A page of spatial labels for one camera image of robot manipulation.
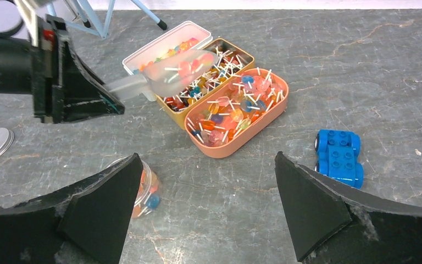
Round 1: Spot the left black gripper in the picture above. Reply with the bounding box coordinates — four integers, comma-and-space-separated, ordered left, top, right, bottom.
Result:
31, 15, 125, 124

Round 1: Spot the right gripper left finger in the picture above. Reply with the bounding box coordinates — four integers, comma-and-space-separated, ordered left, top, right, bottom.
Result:
0, 154, 143, 263

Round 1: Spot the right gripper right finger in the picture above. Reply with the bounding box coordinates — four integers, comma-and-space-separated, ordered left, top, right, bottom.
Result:
275, 152, 422, 263

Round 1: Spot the blue lollipop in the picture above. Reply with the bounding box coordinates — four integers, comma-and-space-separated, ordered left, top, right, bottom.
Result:
145, 193, 160, 210

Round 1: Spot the clear plastic scoop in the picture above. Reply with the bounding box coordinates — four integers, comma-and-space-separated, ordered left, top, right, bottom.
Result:
103, 49, 218, 101

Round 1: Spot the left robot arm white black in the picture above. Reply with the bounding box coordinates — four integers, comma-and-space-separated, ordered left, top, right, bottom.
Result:
0, 1, 125, 124

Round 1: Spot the light blue tripod stand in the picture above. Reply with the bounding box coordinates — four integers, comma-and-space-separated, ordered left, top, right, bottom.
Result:
46, 0, 168, 40

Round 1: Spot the blue toy brick car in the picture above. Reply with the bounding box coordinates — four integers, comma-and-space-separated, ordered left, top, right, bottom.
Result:
314, 129, 364, 189

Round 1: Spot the white tin of gummies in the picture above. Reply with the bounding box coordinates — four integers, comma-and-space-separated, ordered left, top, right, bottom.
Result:
122, 20, 214, 103

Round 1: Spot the pink tin of lollipops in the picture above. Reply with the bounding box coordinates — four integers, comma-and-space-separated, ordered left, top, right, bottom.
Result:
185, 68, 290, 158

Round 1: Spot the yellow tin of lollipops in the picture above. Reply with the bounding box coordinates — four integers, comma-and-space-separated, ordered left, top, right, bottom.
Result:
157, 38, 255, 129

